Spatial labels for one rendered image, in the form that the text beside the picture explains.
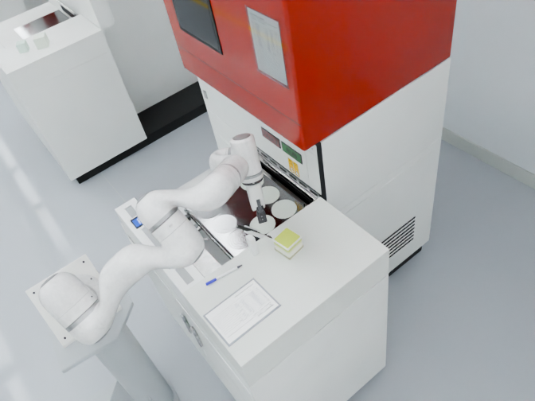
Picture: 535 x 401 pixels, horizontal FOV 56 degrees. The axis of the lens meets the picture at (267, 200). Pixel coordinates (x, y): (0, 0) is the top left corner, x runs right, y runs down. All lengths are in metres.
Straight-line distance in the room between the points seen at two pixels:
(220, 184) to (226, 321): 0.49
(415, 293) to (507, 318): 0.45
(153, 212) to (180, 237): 0.10
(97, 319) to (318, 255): 0.74
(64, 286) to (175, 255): 0.35
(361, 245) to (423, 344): 1.01
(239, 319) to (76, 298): 0.49
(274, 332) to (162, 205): 0.54
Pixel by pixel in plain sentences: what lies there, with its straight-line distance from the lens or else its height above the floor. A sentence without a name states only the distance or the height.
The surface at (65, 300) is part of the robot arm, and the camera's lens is 1.56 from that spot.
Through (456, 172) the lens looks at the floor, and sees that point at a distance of 3.43.
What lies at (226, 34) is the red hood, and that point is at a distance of 1.80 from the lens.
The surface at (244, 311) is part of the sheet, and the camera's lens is 1.67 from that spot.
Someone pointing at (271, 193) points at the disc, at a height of 0.90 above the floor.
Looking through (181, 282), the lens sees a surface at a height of 0.96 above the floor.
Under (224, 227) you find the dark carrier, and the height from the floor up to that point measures 0.90.
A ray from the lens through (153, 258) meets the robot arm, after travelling 1.42.
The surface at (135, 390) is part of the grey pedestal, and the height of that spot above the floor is 0.31.
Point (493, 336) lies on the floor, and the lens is 2.76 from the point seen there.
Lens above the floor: 2.37
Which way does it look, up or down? 46 degrees down
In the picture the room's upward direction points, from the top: 13 degrees counter-clockwise
